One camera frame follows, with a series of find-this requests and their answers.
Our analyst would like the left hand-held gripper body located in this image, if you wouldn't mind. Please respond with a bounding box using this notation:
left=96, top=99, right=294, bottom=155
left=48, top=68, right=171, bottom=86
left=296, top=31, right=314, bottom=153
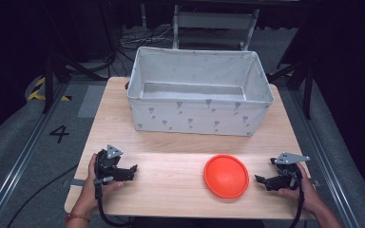
left=93, top=144, right=128, bottom=185

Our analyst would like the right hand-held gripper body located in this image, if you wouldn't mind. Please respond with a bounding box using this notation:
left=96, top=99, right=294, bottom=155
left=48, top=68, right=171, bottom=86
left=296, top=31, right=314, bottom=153
left=269, top=152, right=311, bottom=192

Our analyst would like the orange round plate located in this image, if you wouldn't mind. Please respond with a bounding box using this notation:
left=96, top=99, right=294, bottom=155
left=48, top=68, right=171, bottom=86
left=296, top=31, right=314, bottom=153
left=203, top=154, right=250, bottom=200

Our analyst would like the white fabric storage box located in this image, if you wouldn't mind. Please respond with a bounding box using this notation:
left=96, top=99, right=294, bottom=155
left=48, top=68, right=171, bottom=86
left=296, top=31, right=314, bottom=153
left=126, top=46, right=276, bottom=138

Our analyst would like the person's right hand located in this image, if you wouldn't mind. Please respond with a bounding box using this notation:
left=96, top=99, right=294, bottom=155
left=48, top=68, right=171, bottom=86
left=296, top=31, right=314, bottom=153
left=277, top=162, right=324, bottom=214

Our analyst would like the person's left hand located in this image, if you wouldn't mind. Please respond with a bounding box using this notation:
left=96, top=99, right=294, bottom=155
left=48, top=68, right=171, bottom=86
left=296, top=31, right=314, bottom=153
left=75, top=153, right=125, bottom=213

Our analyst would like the black tripod stand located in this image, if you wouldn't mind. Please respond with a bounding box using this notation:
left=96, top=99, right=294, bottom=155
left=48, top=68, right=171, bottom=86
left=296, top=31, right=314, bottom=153
left=266, top=58, right=316, bottom=121
left=42, top=51, right=109, bottom=114

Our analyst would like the yellow black hazard tape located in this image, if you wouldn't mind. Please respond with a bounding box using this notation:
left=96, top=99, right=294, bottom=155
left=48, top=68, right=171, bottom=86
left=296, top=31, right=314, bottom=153
left=27, top=76, right=72, bottom=103

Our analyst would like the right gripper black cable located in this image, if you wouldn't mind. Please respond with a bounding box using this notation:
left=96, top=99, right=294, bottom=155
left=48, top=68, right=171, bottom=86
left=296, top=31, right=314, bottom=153
left=289, top=162, right=306, bottom=228

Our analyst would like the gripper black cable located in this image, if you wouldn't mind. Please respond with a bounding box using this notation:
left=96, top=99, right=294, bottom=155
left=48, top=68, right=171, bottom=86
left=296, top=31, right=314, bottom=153
left=93, top=151, right=133, bottom=228
left=289, top=162, right=306, bottom=228

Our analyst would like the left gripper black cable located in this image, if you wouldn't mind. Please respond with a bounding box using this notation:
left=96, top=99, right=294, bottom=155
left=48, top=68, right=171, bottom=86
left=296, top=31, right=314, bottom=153
left=93, top=151, right=133, bottom=228

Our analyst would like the metal floor rail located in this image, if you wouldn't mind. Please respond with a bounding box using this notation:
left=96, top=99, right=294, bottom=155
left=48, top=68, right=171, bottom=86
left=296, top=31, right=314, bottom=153
left=288, top=85, right=360, bottom=228
left=0, top=81, right=71, bottom=228

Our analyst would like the orange thread bracelet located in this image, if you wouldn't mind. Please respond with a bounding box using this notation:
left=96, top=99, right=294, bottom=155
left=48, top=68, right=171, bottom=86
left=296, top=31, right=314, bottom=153
left=64, top=213, right=91, bottom=223

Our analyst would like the black floor cable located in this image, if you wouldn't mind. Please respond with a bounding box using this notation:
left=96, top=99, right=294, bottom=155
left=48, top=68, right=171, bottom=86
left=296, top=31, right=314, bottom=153
left=6, top=162, right=80, bottom=228

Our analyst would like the bundle of floor cables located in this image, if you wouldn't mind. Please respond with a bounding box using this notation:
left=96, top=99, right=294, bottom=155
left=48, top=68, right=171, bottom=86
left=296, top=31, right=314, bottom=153
left=116, top=24, right=176, bottom=69

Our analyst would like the grey metal frame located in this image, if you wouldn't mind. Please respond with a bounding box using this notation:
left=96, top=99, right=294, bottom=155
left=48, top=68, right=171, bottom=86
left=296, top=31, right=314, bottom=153
left=172, top=4, right=260, bottom=52

